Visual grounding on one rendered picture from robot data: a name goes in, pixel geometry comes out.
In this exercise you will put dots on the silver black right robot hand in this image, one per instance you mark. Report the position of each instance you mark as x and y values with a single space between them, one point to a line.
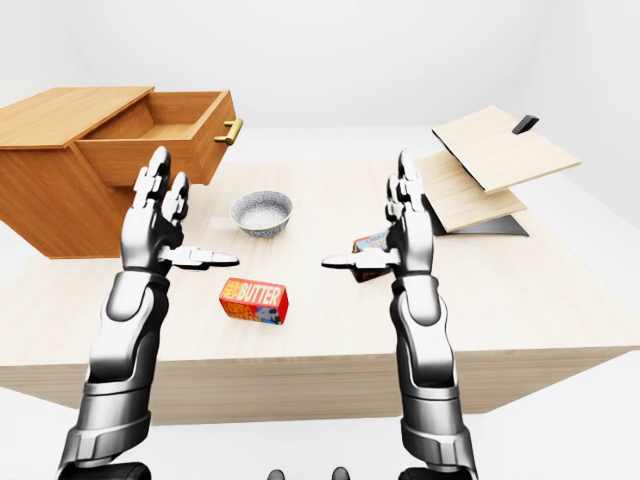
412 240

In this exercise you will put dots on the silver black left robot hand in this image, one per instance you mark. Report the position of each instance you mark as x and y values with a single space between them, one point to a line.
147 235

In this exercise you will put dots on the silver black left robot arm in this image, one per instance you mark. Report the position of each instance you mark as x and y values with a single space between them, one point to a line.
112 370

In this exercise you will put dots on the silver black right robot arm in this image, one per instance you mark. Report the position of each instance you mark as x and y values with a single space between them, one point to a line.
430 380

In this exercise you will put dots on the open wooden drawer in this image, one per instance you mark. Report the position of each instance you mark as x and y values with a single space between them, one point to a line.
165 137

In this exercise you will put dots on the wooden cabinet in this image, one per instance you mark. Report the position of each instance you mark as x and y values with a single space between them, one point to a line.
57 175

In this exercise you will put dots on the brown chocolate box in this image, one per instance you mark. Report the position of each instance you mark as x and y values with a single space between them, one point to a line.
371 245

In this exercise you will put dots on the pale wooden slat tray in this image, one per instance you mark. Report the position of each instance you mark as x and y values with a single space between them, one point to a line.
490 165

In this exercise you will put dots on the grey patterned bowl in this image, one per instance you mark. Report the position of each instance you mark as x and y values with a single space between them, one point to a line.
261 214

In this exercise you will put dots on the red butter box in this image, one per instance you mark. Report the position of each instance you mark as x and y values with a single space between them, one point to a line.
255 301

